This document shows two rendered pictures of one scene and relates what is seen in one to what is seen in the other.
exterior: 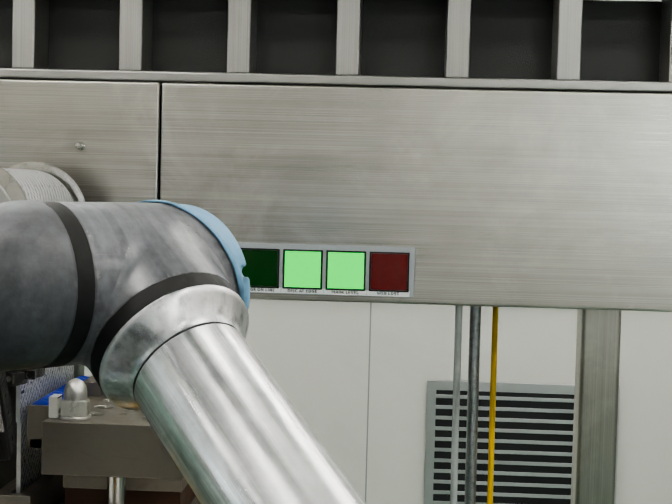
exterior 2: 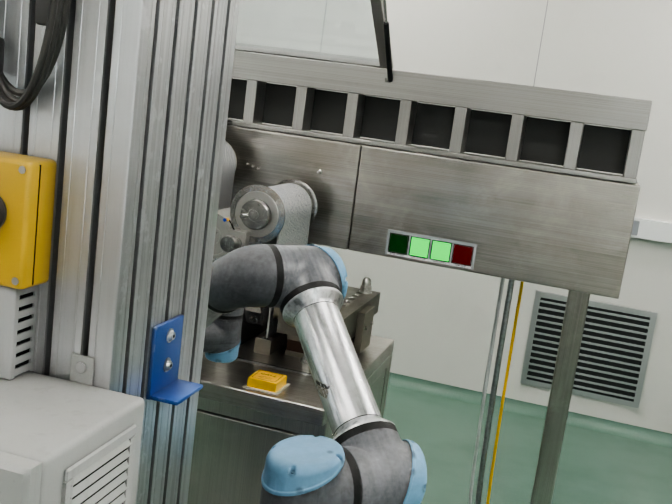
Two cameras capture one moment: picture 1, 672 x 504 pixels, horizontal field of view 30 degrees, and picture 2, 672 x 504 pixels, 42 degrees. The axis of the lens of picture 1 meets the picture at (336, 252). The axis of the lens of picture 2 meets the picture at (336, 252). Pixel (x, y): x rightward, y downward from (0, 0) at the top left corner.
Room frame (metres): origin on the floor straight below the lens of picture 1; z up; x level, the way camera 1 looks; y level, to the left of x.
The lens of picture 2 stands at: (-0.61, -0.26, 1.57)
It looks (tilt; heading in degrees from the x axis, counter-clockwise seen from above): 10 degrees down; 13
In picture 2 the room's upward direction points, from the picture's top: 7 degrees clockwise
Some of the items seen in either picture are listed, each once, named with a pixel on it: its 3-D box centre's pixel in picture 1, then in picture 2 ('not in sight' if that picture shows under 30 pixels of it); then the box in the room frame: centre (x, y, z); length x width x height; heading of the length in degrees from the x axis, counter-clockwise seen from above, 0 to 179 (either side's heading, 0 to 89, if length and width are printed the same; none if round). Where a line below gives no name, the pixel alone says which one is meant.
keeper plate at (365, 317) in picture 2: not in sight; (364, 329); (1.60, 0.14, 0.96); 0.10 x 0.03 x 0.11; 177
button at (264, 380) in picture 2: not in sight; (267, 381); (1.19, 0.27, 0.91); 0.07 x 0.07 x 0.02; 87
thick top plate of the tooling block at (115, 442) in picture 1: (148, 417); (332, 310); (1.59, 0.23, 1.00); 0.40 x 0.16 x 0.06; 177
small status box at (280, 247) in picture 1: (324, 269); (430, 249); (1.74, 0.02, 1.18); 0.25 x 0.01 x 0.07; 87
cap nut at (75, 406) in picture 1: (75, 397); not in sight; (1.42, 0.29, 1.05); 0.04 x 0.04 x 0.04
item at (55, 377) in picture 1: (47, 330); (290, 264); (1.55, 0.36, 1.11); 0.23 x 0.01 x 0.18; 177
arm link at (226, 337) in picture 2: not in sight; (216, 335); (1.14, 0.39, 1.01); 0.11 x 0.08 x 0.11; 133
